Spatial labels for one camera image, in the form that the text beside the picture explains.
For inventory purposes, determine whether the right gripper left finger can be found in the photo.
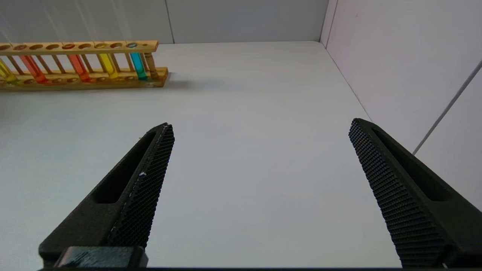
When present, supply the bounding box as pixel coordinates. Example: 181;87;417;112
38;123;175;266

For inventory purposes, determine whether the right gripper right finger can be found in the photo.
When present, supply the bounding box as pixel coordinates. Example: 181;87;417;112
348;118;482;268

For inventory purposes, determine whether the test tube with yellow pigment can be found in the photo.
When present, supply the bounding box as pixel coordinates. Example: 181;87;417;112
75;0;120;79
0;47;18;84

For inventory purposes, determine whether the test tube with blue pigment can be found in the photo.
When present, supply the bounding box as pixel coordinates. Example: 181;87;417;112
111;0;148;81

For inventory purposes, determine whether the test tube with red pigment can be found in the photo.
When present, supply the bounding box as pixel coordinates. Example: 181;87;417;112
45;0;92;82
0;8;49;84

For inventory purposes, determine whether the wooden test tube rack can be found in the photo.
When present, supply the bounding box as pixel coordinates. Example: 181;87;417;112
0;40;169;92

